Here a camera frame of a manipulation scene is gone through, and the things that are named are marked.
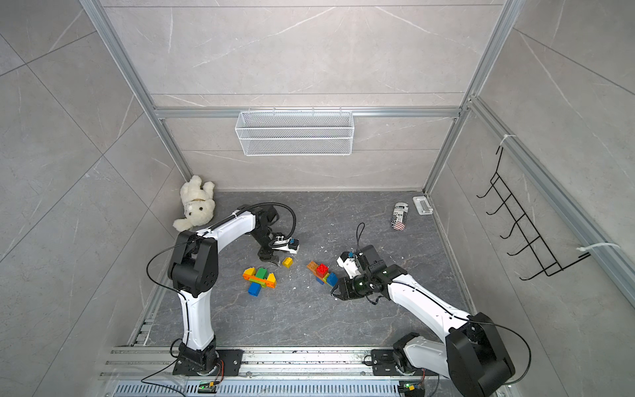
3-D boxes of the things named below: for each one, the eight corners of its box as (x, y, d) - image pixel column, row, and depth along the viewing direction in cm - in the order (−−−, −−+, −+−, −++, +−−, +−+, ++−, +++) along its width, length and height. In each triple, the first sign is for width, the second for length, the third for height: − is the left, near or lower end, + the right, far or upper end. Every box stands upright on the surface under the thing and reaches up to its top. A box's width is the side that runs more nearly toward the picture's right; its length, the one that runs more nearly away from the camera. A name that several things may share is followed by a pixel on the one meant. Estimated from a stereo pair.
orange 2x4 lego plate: (244, 280, 93) (242, 277, 90) (247, 276, 94) (244, 272, 91) (274, 290, 90) (272, 286, 88) (276, 285, 92) (275, 281, 89)
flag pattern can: (389, 229, 108) (391, 224, 105) (394, 205, 117) (396, 200, 114) (403, 233, 107) (405, 227, 104) (407, 208, 116) (409, 203, 113)
